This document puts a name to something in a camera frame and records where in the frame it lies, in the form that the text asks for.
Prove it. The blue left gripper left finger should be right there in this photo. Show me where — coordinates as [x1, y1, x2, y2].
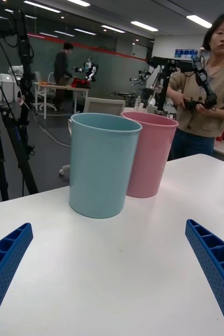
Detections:
[0, 222, 34, 331]

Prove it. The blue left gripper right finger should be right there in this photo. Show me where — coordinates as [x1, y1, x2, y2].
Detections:
[185, 218, 224, 336]

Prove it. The black jointed control arm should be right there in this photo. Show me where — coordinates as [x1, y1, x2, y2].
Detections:
[147, 56, 218, 113]

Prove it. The person's left hand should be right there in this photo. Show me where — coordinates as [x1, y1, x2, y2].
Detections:
[195, 102, 217, 114]

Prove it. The person's right hand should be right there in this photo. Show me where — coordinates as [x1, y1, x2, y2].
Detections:
[173, 92, 194, 110]

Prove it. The pink plastic bin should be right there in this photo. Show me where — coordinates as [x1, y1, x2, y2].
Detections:
[120, 111, 179, 198]

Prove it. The pale blue plastic bin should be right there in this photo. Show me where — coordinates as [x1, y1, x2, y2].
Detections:
[69, 112, 143, 219]

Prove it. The white office chair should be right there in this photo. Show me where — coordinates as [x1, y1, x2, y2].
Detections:
[34, 71, 57, 112]

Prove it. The wooden work table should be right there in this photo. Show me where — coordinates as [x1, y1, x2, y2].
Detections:
[33, 81, 91, 120]

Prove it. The white rolling chair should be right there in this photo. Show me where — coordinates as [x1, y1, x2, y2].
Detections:
[58, 97, 126, 176]

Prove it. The person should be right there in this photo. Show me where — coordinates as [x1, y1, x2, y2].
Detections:
[52, 41, 75, 110]
[166, 12, 224, 161]

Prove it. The red box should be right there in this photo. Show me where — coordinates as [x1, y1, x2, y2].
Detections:
[71, 77, 91, 89]

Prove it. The white humanoid robot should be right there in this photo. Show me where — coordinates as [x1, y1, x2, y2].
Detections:
[73, 56, 99, 82]

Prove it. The ceiling light panel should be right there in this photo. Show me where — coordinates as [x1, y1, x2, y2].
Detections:
[101, 25, 126, 34]
[186, 15, 212, 29]
[130, 20, 159, 32]
[23, 0, 62, 14]

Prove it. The white floor cable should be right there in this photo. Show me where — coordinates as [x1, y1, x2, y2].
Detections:
[33, 112, 72, 148]

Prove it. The black camera stand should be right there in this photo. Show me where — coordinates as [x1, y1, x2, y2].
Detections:
[0, 9, 36, 158]

